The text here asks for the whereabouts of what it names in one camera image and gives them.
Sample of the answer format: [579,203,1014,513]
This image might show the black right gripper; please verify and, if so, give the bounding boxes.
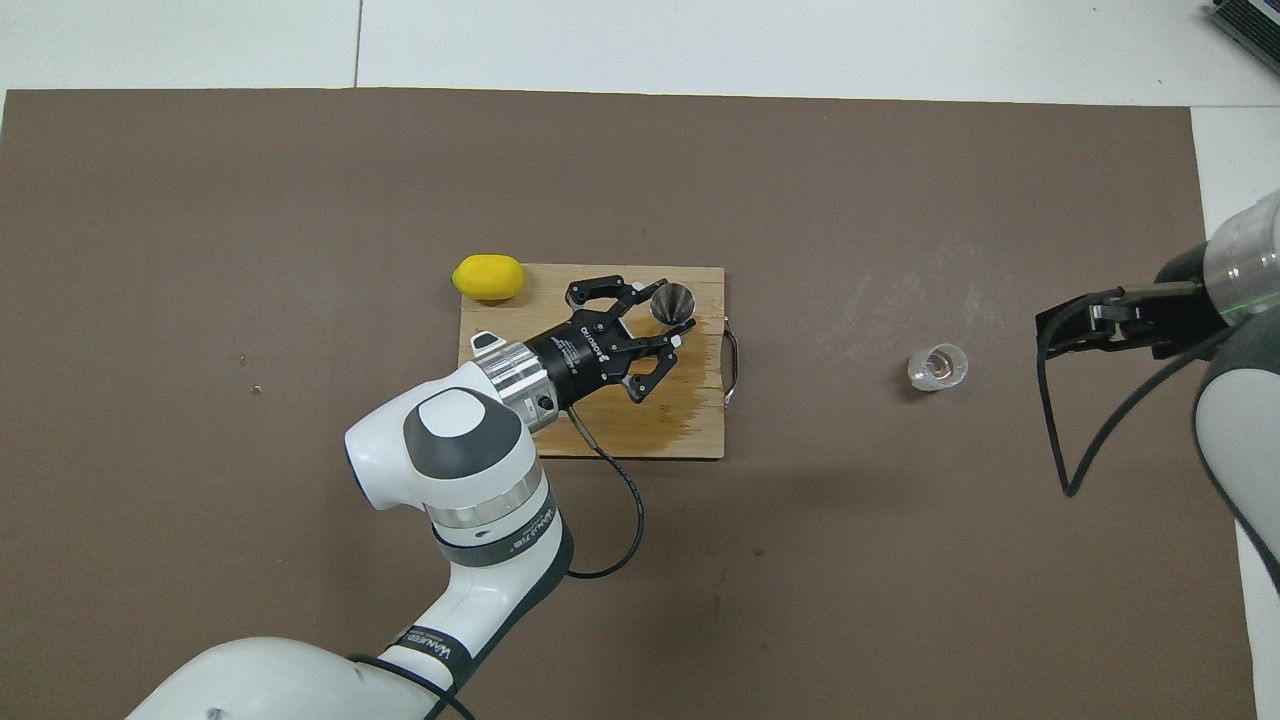
[1035,243,1226,359]

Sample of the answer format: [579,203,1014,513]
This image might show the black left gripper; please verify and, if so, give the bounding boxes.
[528,275,698,409]

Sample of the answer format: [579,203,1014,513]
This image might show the steel double jigger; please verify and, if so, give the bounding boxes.
[650,282,696,329]

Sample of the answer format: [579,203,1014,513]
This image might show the small clear glass cup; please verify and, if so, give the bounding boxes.
[907,343,970,393]

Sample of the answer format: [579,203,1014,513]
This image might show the stained bamboo cutting board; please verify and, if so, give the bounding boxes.
[458,264,741,460]

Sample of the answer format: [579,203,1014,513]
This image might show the yellow lemon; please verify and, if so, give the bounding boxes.
[451,254,526,303]

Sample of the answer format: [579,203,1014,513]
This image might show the grey ribbed device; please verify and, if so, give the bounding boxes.
[1205,0,1280,49]

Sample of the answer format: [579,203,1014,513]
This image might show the brown table mat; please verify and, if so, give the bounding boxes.
[0,88,1259,720]

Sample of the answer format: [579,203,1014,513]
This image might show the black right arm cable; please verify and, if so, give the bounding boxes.
[1035,283,1246,498]

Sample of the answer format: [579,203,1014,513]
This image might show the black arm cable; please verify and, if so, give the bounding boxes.
[345,405,646,720]
[1035,283,1246,498]

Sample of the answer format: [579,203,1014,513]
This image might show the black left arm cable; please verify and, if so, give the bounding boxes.
[345,405,646,720]

